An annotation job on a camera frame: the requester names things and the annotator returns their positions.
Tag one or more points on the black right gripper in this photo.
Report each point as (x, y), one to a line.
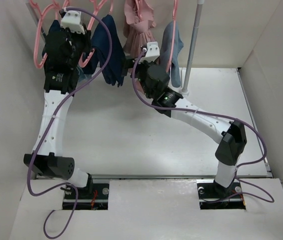
(130, 63)

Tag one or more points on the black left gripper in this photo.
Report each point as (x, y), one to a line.
(85, 38)

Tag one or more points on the dark blue denim trousers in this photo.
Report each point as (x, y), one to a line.
(107, 50)

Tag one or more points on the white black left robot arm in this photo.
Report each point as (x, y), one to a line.
(63, 50)

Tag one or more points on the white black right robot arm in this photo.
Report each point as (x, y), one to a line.
(230, 136)

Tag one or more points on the hanging dark navy trousers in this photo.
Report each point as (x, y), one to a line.
(54, 27)

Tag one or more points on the hanging blue grey trousers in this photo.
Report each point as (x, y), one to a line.
(174, 71)

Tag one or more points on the hanging light blue trousers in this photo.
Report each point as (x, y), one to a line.
(82, 77)

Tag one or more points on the pink hanger holding dress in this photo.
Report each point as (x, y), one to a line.
(138, 6)

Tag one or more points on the grey left rack pole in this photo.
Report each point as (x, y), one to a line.
(34, 12)

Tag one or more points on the grey rack pole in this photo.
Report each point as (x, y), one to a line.
(196, 24)
(34, 12)

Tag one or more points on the white right rack foot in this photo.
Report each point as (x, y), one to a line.
(185, 78)

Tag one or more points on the hanging pink dress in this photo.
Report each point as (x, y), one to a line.
(137, 31)

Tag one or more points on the grey right rack pole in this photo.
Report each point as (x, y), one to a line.
(196, 24)

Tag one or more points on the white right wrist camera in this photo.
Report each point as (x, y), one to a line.
(150, 51)

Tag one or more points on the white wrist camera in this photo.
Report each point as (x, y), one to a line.
(150, 51)
(72, 20)

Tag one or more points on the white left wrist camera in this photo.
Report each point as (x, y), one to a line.
(72, 20)

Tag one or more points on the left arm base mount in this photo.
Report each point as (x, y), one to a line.
(95, 199)

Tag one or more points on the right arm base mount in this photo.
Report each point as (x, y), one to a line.
(215, 197)

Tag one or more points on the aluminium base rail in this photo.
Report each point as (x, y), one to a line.
(105, 177)

